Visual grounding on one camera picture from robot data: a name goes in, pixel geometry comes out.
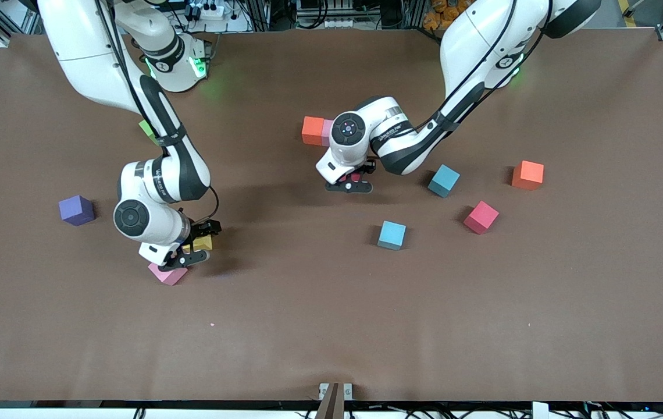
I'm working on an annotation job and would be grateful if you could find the orange foam cube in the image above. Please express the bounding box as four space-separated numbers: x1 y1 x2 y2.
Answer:
301 116 325 146
511 161 545 191

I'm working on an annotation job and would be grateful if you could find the pile of orange objects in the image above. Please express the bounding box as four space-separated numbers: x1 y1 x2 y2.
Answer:
423 0 454 31

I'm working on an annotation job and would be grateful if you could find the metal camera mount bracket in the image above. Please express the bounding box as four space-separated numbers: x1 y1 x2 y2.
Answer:
318 382 354 419

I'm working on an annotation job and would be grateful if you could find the purple foam cube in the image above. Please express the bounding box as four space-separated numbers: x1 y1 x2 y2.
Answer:
58 195 95 226

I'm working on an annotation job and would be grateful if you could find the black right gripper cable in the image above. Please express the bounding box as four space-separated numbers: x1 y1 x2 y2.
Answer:
206 185 220 225

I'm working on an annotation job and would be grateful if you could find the yellow foam cube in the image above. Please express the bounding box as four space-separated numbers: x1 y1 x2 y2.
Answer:
182 235 214 253

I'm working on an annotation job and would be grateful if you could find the blue foam cube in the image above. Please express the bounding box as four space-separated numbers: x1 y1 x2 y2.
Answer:
377 221 407 251
428 164 461 198

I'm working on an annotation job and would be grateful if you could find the table cover sheet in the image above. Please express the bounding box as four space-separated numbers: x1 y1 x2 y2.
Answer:
0 28 663 403

